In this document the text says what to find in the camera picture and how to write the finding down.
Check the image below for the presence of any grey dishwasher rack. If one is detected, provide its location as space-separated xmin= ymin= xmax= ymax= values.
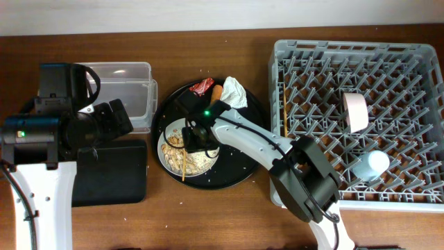
xmin=268 ymin=40 xmax=443 ymax=213

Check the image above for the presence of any clear plastic bin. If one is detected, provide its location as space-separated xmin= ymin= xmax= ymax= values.
xmin=84 ymin=62 xmax=157 ymax=134

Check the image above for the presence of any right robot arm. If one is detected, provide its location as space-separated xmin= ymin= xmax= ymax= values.
xmin=176 ymin=90 xmax=356 ymax=249

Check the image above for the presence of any brown sausage piece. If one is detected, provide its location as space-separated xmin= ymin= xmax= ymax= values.
xmin=210 ymin=85 xmax=223 ymax=105

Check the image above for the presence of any light blue cup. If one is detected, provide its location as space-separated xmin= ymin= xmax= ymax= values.
xmin=352 ymin=150 xmax=390 ymax=182

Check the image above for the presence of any wooden chopstick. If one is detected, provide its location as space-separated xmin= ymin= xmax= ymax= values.
xmin=282 ymin=83 xmax=288 ymax=137
xmin=182 ymin=151 xmax=187 ymax=182

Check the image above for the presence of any red snack wrapper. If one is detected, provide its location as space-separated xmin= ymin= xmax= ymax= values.
xmin=189 ymin=78 xmax=214 ymax=96

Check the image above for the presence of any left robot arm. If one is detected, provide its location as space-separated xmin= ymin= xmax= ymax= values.
xmin=1 ymin=63 xmax=133 ymax=249

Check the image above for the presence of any white tissue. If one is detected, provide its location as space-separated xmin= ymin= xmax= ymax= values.
xmin=220 ymin=76 xmax=248 ymax=109

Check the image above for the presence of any black rectangular tray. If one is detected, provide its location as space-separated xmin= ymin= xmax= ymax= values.
xmin=72 ymin=140 xmax=148 ymax=207

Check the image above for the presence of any grey plate with food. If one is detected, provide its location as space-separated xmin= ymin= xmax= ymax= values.
xmin=157 ymin=118 xmax=219 ymax=178

